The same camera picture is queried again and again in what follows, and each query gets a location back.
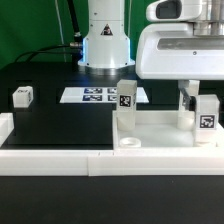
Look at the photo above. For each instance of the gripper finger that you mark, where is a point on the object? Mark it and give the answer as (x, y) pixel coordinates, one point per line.
(186, 102)

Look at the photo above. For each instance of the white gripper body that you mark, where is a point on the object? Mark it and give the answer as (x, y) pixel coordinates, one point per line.
(184, 40)

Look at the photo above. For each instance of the white square table top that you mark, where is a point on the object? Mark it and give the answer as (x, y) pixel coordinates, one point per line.
(160, 129)

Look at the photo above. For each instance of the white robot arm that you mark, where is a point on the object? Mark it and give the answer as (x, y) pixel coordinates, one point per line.
(106, 47)

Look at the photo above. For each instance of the white U-shaped fence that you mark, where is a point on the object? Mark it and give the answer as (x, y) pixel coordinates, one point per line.
(206, 160)

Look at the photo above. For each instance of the white sheet with markers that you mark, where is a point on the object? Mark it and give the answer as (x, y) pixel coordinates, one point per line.
(89, 95)

